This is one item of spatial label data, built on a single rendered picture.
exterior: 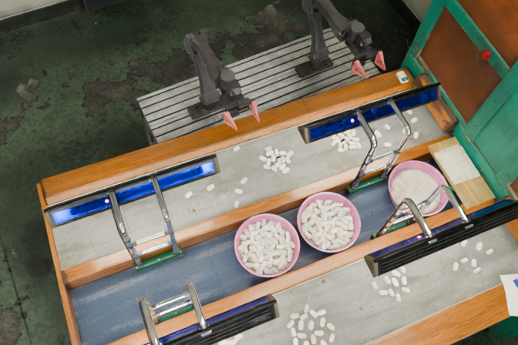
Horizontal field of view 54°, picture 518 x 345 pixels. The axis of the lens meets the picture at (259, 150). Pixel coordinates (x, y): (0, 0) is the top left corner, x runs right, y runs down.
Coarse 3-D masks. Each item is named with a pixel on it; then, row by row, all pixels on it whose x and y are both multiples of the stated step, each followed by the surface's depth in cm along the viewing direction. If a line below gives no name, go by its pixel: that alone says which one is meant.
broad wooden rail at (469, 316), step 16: (496, 288) 202; (464, 304) 198; (480, 304) 198; (496, 304) 199; (432, 320) 194; (448, 320) 194; (464, 320) 195; (480, 320) 195; (496, 320) 196; (400, 336) 191; (416, 336) 191; (432, 336) 191; (448, 336) 192; (464, 336) 192
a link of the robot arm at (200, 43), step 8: (200, 32) 213; (184, 40) 218; (192, 40) 211; (200, 40) 211; (200, 48) 209; (208, 48) 210; (200, 56) 211; (208, 56) 207; (208, 64) 205; (216, 64) 206; (208, 72) 207; (216, 72) 203; (216, 80) 203
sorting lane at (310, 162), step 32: (384, 128) 239; (416, 128) 240; (224, 160) 225; (256, 160) 226; (320, 160) 228; (352, 160) 229; (192, 192) 217; (224, 192) 218; (256, 192) 219; (96, 224) 208; (128, 224) 208; (160, 224) 209; (192, 224) 210; (64, 256) 200; (96, 256) 201
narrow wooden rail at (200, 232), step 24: (384, 168) 225; (288, 192) 217; (312, 192) 218; (336, 192) 227; (216, 216) 210; (240, 216) 210; (168, 240) 203; (192, 240) 207; (96, 264) 197; (120, 264) 199; (72, 288) 201
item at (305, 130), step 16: (400, 96) 202; (416, 96) 205; (432, 96) 208; (352, 112) 197; (368, 112) 200; (384, 112) 203; (304, 128) 192; (320, 128) 195; (336, 128) 198; (352, 128) 201
